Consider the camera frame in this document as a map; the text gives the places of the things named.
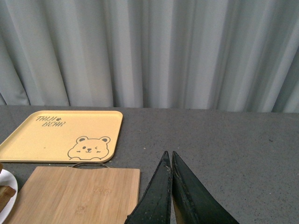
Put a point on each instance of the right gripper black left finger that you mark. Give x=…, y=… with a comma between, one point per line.
x=155, y=204

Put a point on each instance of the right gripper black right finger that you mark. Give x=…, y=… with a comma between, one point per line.
x=193, y=204

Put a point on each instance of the bread slice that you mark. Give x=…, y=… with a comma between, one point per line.
x=6, y=193

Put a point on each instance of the white round plate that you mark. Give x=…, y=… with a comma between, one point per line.
x=7, y=179

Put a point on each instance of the bamboo cutting board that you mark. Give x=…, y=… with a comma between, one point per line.
x=64, y=195

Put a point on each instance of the yellow bear tray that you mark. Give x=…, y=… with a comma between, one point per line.
x=63, y=137

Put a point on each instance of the grey curtain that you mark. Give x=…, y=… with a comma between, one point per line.
x=230, y=55

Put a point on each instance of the metal cutting board handle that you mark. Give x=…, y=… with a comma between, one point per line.
x=89, y=164

